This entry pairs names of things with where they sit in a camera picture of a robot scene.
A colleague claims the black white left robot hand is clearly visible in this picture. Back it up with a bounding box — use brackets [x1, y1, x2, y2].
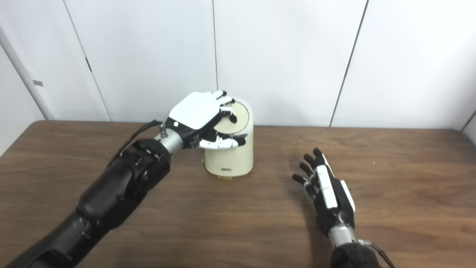
[164, 90, 247, 150]

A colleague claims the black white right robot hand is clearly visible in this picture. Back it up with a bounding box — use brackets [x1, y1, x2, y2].
[292, 148, 356, 237]

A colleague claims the round cream bin lid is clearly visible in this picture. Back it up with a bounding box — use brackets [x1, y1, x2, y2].
[215, 100, 250, 134]

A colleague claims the cream-colored desktop bin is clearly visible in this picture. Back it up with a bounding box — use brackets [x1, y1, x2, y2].
[204, 96, 254, 177]

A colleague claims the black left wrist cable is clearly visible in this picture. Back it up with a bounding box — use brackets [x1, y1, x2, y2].
[107, 120, 168, 168]

